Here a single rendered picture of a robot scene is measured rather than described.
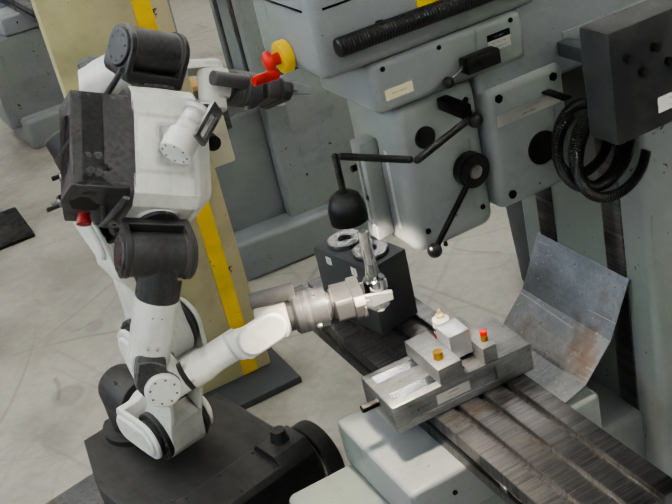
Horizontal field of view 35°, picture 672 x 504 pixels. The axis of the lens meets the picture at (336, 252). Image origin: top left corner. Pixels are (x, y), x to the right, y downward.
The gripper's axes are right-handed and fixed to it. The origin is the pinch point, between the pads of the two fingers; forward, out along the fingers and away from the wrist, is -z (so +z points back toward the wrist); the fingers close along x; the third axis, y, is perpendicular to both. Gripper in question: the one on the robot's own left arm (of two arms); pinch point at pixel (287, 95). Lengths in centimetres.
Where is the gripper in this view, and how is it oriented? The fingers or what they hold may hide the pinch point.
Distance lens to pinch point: 271.8
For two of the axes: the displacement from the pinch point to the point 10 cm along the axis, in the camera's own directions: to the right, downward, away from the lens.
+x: 6.5, -1.5, -7.4
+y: -1.0, -9.9, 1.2
